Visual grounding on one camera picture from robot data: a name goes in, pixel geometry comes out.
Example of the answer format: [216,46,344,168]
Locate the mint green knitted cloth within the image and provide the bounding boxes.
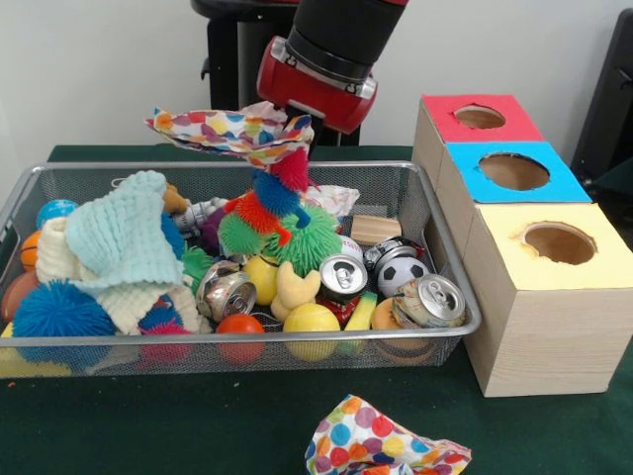
[64,171,186,290]

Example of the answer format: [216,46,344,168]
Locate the black cable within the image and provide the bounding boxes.
[173,125,211,146]

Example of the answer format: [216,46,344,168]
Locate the colourful patterned cloth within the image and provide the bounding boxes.
[305,396,474,475]

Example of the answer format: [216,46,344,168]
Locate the green spiky rubber ball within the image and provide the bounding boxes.
[262,203,344,276]

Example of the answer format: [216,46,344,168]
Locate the black panel stand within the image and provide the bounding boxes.
[572,8,633,189]

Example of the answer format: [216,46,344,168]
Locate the polka dot cloth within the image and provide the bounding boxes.
[146,101,316,167]

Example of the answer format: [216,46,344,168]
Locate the plain yellow ball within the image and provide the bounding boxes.
[284,303,341,362]

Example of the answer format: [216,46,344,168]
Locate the black and white soccer ball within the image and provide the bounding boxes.
[378,255,431,298]

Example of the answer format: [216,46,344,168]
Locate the cream knitted cloth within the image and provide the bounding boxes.
[38,218,201,335]

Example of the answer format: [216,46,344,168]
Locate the flat wooden block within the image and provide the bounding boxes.
[350,214,404,246]

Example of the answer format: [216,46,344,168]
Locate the small open silver can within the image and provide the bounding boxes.
[319,254,368,303]

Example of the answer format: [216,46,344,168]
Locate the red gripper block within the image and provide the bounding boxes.
[257,38,379,135]

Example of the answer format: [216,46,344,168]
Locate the blue spiky rubber ball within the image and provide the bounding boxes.
[12,280,115,367]

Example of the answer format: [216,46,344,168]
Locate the wooden box with three holes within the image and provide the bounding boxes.
[411,94,633,399]

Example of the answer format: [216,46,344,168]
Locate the dark green table cloth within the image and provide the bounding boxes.
[0,143,633,475]
[591,156,633,196]

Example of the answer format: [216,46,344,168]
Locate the shallow clear mesh bin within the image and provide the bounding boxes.
[0,160,483,379]

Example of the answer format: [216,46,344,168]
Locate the small red ball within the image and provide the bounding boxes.
[216,315,266,365]

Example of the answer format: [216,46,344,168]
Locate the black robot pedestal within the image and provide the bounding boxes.
[191,0,399,147]

